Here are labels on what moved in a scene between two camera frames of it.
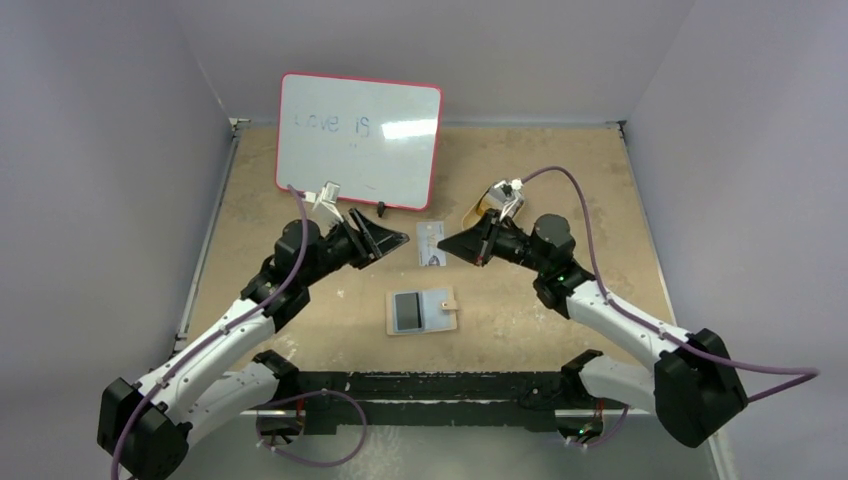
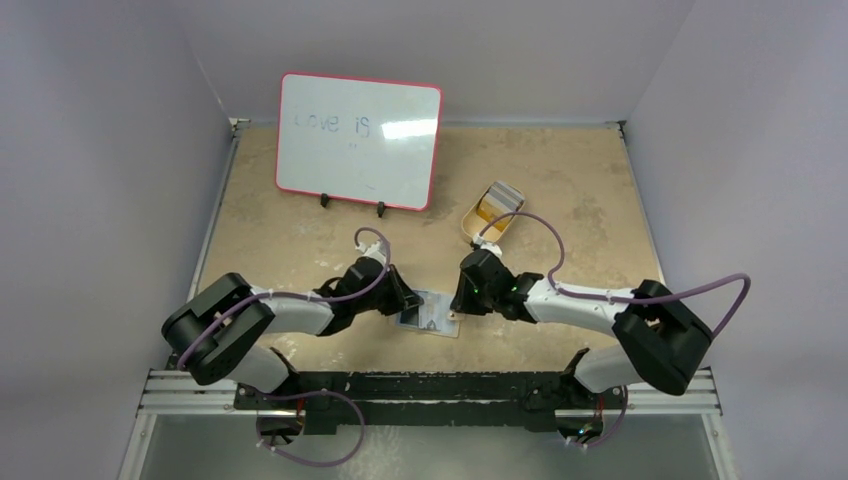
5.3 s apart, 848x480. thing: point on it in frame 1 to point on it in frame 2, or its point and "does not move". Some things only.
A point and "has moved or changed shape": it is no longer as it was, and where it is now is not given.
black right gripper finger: x=488 y=245 to x=474 y=300
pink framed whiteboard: x=377 y=140 does not move
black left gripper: x=380 y=240 to x=401 y=295
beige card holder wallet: x=420 y=312 has moved or changed shape
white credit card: x=428 y=236 to x=433 y=313
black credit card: x=408 y=311 does not move
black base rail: x=428 y=401 does not move
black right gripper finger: x=466 y=244 to x=459 y=302
